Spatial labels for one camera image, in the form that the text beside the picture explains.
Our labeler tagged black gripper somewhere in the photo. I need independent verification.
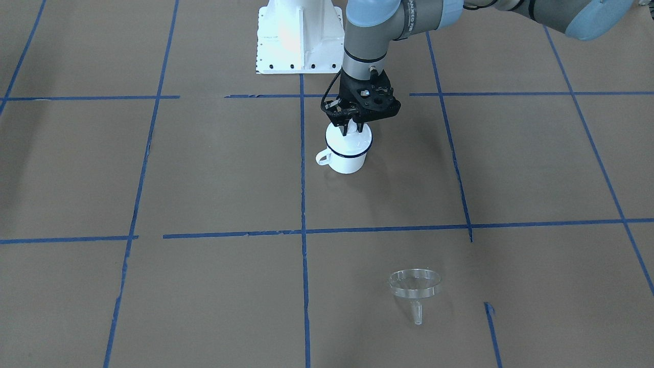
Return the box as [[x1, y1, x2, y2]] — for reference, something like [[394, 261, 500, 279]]
[[324, 97, 364, 137]]

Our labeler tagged white enamel cup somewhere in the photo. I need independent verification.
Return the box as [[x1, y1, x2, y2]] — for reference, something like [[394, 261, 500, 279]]
[[315, 120, 373, 174]]

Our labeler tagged clear glass funnel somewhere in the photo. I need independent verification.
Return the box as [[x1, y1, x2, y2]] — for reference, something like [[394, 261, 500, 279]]
[[387, 268, 443, 326]]

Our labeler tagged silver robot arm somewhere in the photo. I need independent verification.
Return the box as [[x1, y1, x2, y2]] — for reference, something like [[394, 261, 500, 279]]
[[321, 1, 632, 135]]

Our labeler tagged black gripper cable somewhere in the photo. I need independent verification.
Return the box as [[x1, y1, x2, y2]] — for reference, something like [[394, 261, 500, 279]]
[[320, 71, 343, 114]]

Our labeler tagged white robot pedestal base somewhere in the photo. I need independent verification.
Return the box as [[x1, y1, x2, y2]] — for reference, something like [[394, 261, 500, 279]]
[[255, 1, 345, 75]]

